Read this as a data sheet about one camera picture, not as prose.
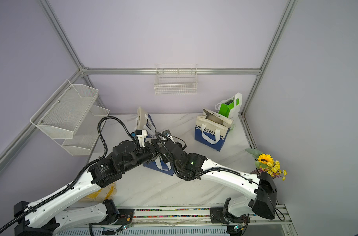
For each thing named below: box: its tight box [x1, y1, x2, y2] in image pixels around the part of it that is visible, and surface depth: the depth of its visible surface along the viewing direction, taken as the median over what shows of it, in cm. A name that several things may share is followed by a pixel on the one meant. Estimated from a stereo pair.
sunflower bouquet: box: [244, 147, 288, 181], surface depth 67 cm
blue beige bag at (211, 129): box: [194, 108, 234, 152], surface depth 86 cm
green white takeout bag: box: [214, 92, 243, 131], surface depth 89 cm
